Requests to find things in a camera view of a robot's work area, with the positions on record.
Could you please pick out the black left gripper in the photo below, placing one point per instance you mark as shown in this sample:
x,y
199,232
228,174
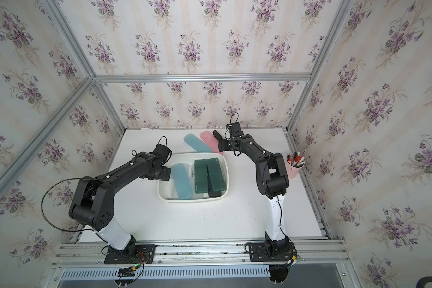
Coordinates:
x,y
165,174

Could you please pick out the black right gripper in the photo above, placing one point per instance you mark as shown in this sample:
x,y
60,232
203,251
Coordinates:
x,y
222,144

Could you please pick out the white plastic storage box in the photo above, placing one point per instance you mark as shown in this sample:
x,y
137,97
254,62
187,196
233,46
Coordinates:
x,y
166,190

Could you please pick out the teal pencil case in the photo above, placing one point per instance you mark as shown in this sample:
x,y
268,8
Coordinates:
x,y
196,143
181,181

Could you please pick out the pink pencil case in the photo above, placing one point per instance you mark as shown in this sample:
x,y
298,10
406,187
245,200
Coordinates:
x,y
209,139

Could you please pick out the dark green pencil case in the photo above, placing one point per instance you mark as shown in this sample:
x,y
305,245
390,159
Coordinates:
x,y
201,185
215,174

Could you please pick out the black pencil case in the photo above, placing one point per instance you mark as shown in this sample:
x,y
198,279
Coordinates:
x,y
214,194

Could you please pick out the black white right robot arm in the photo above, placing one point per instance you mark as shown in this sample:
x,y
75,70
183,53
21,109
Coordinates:
x,y
272,181

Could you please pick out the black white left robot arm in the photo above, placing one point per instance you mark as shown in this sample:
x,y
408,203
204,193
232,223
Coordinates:
x,y
93,202

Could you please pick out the pens in cup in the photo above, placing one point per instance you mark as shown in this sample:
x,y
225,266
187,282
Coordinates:
x,y
296,160

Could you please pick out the pink pen cup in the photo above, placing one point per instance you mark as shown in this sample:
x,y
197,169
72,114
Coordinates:
x,y
292,171

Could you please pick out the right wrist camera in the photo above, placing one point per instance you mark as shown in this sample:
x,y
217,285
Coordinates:
x,y
235,130

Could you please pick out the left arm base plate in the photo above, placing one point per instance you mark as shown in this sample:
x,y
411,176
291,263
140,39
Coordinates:
x,y
140,253

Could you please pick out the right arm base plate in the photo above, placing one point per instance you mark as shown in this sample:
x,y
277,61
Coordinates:
x,y
271,251

